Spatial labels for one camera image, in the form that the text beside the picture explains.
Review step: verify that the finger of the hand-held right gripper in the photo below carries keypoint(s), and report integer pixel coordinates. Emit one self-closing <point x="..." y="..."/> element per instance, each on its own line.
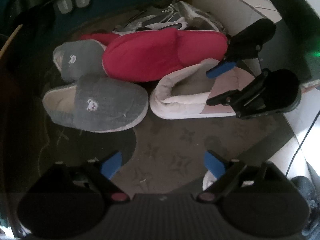
<point x="225" y="98"/>
<point x="220" y="68"/>

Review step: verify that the grey silver sneaker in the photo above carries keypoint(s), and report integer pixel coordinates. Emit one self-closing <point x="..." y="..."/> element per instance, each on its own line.
<point x="197" y="15"/>
<point x="155" y="20"/>

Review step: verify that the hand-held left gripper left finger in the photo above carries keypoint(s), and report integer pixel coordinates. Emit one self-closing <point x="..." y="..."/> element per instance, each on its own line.
<point x="111" y="163"/>

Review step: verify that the grey knit slipper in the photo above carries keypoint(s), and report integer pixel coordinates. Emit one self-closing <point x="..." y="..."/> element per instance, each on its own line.
<point x="80" y="60"/>
<point x="105" y="105"/>

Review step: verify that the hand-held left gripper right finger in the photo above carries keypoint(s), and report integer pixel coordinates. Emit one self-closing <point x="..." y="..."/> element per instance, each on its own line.
<point x="212" y="162"/>

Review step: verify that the person's dark fuzzy slipper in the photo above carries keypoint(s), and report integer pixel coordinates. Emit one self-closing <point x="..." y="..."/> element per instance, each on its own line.
<point x="303" y="192"/>

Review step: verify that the brown patterned doormat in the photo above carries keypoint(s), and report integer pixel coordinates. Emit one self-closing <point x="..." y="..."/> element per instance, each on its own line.
<point x="175" y="140"/>

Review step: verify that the red cloth slipper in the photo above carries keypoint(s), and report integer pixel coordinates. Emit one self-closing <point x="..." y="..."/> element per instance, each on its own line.
<point x="97" y="37"/>
<point x="150" y="55"/>

